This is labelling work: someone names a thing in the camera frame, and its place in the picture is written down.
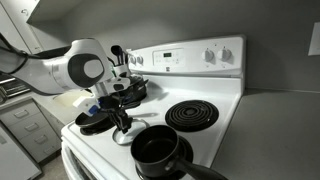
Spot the white wall cabinet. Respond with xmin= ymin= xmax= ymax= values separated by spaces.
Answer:
xmin=0 ymin=0 xmax=84 ymax=54

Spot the white utensil holder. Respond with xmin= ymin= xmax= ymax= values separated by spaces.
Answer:
xmin=113 ymin=63 xmax=131 ymax=78

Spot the white electric stove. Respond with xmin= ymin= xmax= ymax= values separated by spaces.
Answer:
xmin=60 ymin=34 xmax=247 ymax=180

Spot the small black saucepan long handle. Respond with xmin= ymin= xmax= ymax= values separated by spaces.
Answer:
xmin=130 ymin=124 xmax=229 ymax=180

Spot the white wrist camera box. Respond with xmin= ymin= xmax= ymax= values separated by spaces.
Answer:
xmin=72 ymin=95 xmax=101 ymax=117

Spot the gray cabinet drawer front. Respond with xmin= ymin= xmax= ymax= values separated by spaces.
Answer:
xmin=0 ymin=99 xmax=42 ymax=127
xmin=9 ymin=111 xmax=51 ymax=141
xmin=19 ymin=124 xmax=63 ymax=164

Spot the glass lid with black knob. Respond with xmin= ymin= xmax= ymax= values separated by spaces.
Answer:
xmin=112 ymin=118 xmax=150 ymax=146

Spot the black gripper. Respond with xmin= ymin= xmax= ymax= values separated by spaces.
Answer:
xmin=98 ymin=92 xmax=133 ymax=135

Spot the cream kitchen sink basin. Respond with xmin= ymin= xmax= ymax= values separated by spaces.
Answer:
xmin=53 ymin=89 xmax=94 ymax=108

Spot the black coil stove burner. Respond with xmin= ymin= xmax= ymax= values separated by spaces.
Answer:
xmin=79 ymin=116 xmax=116 ymax=136
xmin=164 ymin=99 xmax=220 ymax=133

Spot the white wall outlet plate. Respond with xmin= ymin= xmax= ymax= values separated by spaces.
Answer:
xmin=307 ymin=21 xmax=320 ymax=57

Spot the white appliance front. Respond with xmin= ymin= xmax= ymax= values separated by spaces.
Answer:
xmin=0 ymin=125 xmax=43 ymax=180

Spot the metal dish rack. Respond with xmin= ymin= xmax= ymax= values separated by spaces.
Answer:
xmin=0 ymin=76 xmax=31 ymax=101

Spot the black frying pan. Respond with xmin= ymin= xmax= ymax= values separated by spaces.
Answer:
xmin=74 ymin=110 xmax=160 ymax=129

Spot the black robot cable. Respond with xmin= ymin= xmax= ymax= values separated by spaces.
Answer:
xmin=0 ymin=33 xmax=44 ymax=60

